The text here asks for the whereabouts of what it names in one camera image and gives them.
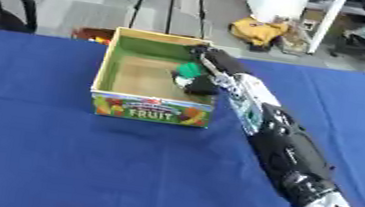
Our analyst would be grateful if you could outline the black tripod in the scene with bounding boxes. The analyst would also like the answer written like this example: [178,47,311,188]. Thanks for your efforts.
[127,0,214,41]

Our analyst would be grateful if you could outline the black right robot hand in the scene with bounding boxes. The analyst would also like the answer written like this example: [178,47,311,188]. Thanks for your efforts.
[168,40,257,103]

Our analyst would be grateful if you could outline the yellow bag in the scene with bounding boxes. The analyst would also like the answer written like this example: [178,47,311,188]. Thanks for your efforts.
[225,14,292,56]

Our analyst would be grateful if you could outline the green and white toy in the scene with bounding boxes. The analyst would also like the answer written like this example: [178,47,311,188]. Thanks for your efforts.
[169,59,206,90]

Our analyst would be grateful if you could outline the white board panel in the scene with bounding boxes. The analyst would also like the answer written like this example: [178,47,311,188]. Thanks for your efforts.
[240,0,350,59]

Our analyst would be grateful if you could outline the cardboard box with green inside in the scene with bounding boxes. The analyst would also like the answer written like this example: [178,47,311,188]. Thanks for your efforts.
[85,23,226,131]

